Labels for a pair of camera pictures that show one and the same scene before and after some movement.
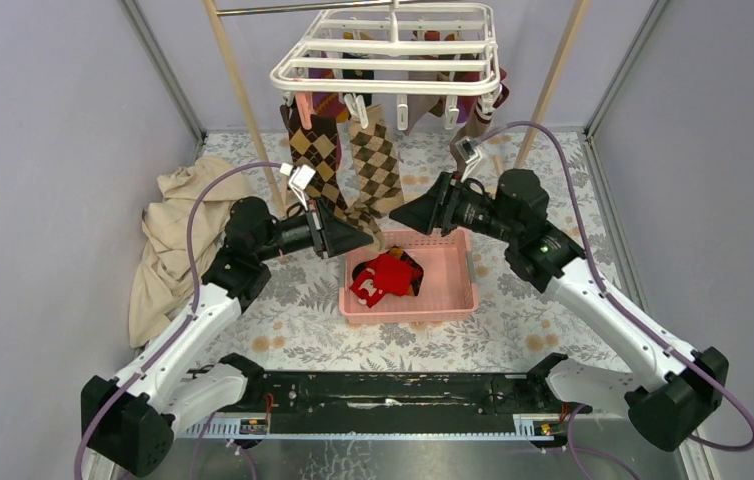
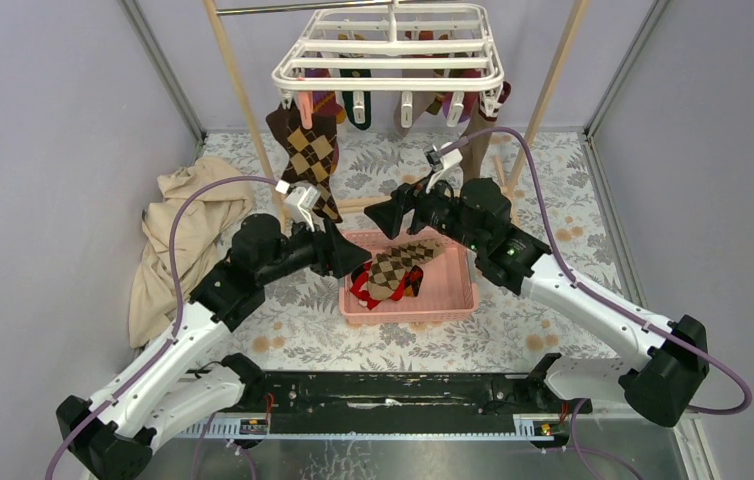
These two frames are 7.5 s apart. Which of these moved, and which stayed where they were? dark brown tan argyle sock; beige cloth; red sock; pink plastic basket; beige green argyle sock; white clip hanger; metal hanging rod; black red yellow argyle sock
Moved: dark brown tan argyle sock; black red yellow argyle sock; beige green argyle sock
Stayed: red sock; beige cloth; white clip hanger; pink plastic basket; metal hanging rod
